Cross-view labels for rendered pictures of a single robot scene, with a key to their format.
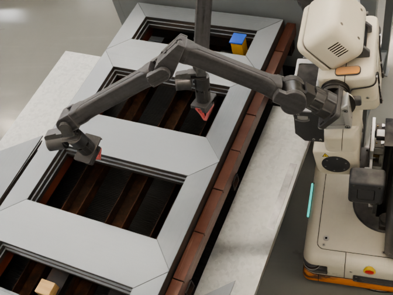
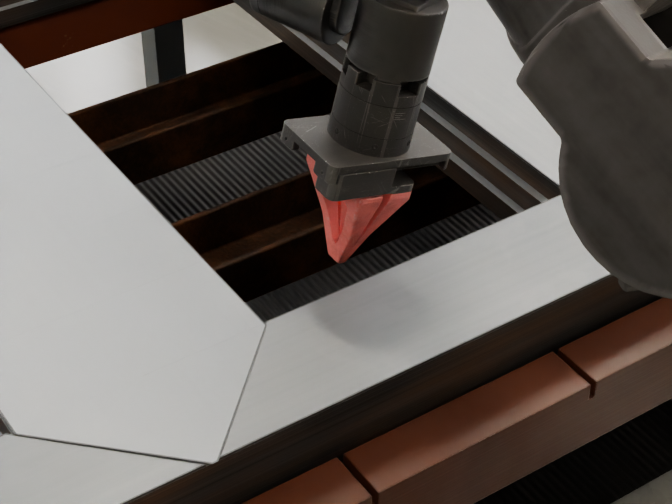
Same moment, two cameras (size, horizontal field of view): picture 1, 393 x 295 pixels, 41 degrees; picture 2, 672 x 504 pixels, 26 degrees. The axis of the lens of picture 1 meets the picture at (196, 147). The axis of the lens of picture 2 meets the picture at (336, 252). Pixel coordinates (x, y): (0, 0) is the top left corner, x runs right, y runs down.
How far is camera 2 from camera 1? 1.14 m
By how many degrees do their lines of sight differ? 18
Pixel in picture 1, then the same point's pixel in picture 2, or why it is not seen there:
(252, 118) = (568, 388)
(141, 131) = (43, 149)
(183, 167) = (40, 385)
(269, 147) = not seen: outside the picture
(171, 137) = (125, 236)
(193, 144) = (179, 319)
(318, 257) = not seen: outside the picture
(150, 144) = (18, 212)
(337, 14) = not seen: outside the picture
